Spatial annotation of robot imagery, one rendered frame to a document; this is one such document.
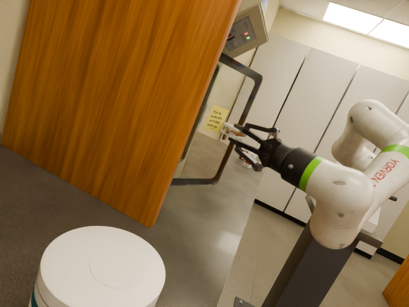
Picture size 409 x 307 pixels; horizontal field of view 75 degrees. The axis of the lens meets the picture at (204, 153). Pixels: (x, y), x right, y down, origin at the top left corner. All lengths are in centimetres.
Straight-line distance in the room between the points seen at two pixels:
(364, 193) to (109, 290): 50
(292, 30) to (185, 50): 380
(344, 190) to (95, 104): 58
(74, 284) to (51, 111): 55
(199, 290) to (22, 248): 32
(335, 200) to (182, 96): 39
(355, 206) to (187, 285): 37
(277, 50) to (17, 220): 354
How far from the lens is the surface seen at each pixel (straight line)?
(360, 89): 385
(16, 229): 60
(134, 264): 33
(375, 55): 440
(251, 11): 69
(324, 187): 63
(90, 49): 71
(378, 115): 103
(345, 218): 66
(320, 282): 168
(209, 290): 59
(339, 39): 436
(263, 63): 381
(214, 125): 81
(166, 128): 60
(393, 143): 101
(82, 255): 33
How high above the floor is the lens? 130
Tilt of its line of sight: 14 degrees down
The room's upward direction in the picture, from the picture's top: 22 degrees clockwise
